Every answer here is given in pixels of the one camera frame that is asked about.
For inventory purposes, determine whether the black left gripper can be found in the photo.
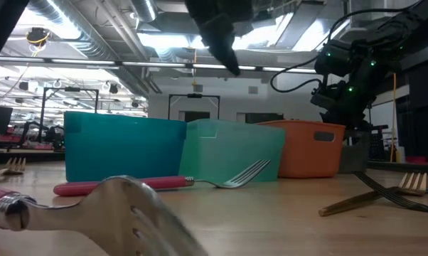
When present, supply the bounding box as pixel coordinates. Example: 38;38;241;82
183;0;255;78

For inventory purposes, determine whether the long ceiling light strip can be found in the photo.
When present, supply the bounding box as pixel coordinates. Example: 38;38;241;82
0;55;331;75

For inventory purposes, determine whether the round silver air duct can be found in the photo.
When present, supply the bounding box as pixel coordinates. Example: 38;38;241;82
128;0;159;23

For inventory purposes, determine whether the whiteboard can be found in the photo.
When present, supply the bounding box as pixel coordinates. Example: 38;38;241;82
368;100;400;131

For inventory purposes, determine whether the dark teal plastic bin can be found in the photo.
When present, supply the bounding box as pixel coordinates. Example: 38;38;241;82
63;111;188;183

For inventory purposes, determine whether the black tripod stand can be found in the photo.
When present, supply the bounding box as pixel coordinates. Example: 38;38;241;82
366;101;391;133

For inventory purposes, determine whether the orange plastic bin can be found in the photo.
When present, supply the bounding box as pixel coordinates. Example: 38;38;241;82
258;119;346;179

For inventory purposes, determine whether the gold fork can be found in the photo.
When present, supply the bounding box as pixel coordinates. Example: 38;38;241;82
0;156;27;183
319;173;428;218

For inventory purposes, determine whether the black crate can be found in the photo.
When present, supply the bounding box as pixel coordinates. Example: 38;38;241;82
368;132;386;161

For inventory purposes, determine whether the grey plastic bin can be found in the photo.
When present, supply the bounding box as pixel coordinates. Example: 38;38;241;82
338;129;372;174

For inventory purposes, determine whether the light green plastic bin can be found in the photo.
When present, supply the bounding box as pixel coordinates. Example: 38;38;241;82
178;119;287;183

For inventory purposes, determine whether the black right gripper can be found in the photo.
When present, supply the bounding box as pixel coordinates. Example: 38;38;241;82
309;60;378;132

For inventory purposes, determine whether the small black gantry frame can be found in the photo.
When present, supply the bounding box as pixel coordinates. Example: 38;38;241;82
168;93;221;121

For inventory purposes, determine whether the silver fork pink handle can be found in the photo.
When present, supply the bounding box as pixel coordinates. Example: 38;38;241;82
0;174;210;256
53;159;272;197

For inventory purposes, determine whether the yellow black cable reel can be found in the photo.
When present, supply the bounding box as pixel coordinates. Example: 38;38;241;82
25;27;51;47

